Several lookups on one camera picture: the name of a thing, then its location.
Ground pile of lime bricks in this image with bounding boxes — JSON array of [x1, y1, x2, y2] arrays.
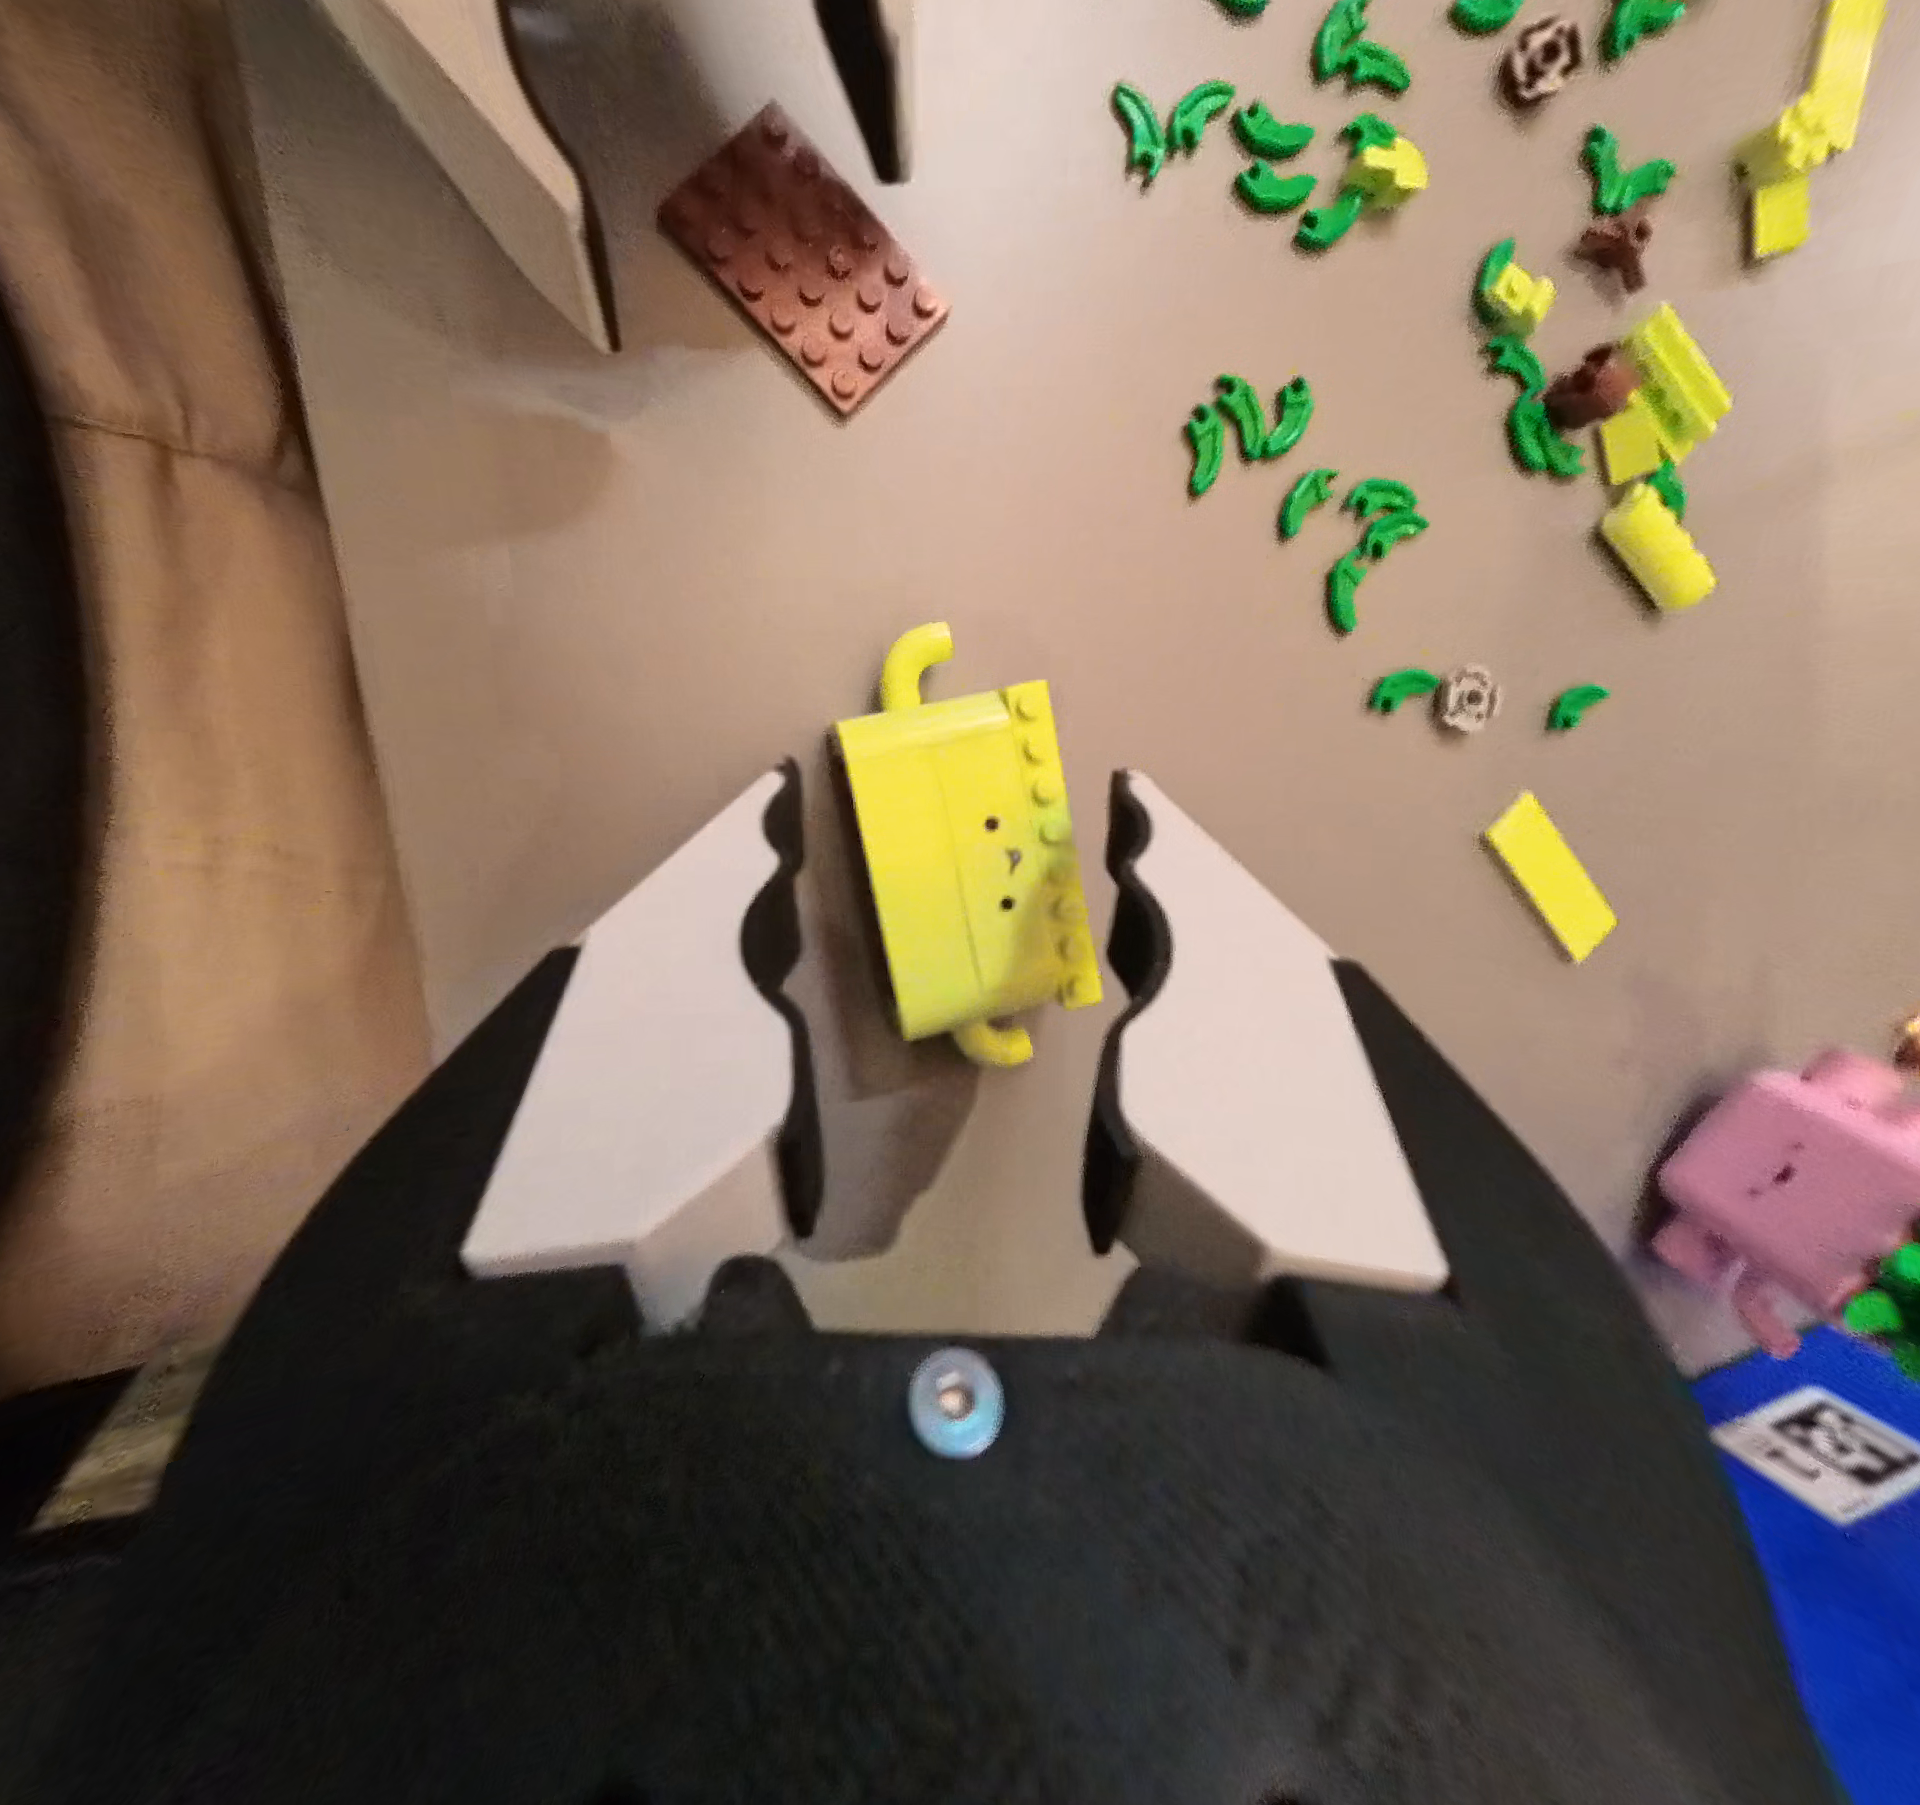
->
[[1342, 0, 1901, 615]]

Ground lime brown brick figure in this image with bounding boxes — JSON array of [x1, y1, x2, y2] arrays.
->
[[829, 620, 1108, 1073]]

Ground black white round piece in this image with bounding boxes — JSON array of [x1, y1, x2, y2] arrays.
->
[[1500, 17, 1585, 108]]

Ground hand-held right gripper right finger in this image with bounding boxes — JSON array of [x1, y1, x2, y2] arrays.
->
[[1082, 771, 1453, 1297]]

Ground brown studded plate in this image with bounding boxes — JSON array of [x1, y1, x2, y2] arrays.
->
[[654, 98, 952, 418]]

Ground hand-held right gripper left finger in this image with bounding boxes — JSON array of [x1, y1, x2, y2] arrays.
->
[[461, 762, 829, 1335]]

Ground blue storage box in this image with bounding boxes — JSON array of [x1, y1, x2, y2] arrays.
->
[[1687, 1326, 1920, 1805]]

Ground scattered green leaf pieces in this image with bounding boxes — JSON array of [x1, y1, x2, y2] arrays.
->
[[1062, 0, 1691, 734]]

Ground person's tan trousers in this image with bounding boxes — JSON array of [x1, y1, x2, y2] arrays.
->
[[0, 0, 438, 1395]]

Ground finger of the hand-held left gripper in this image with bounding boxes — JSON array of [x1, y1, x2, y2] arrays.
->
[[787, 0, 918, 184], [195, 0, 622, 355]]

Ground long lime flat tile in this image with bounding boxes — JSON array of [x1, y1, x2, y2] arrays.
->
[[1483, 789, 1621, 966]]

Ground pink brick planter figure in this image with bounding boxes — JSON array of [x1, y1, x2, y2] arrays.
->
[[1646, 1046, 1920, 1366]]

